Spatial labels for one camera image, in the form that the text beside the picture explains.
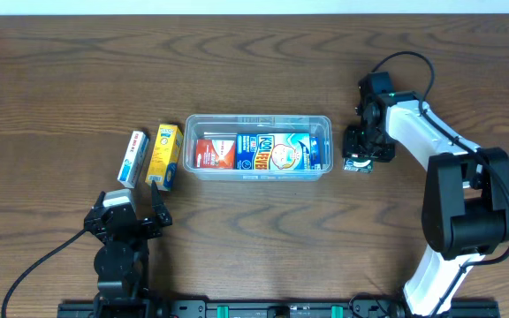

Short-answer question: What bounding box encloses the green round-logo small box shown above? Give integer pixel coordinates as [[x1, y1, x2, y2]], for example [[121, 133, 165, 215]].
[[343, 157, 374, 173]]

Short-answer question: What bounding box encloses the red white medicine box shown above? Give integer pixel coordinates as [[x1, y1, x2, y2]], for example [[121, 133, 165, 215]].
[[195, 139, 236, 170]]

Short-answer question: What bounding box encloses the blue Kool Fever box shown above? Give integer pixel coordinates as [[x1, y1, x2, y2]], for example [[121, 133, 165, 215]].
[[235, 132, 322, 171]]

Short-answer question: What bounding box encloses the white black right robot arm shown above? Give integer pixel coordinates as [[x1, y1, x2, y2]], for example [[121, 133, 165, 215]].
[[343, 71, 509, 317]]

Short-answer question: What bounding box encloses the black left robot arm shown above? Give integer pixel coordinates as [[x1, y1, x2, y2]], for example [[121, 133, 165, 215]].
[[84, 183, 172, 317]]

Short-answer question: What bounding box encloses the clear plastic container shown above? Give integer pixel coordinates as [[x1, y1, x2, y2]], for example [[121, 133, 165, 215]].
[[182, 114, 333, 181]]

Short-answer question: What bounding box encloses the yellow Woods box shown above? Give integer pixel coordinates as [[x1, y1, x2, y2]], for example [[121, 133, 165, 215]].
[[145, 124, 183, 191]]

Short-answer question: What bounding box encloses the white blue toothpaste box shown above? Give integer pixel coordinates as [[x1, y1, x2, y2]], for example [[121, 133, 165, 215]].
[[118, 131, 149, 189]]

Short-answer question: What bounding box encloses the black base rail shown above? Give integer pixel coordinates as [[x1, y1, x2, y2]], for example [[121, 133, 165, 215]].
[[57, 289, 501, 318]]

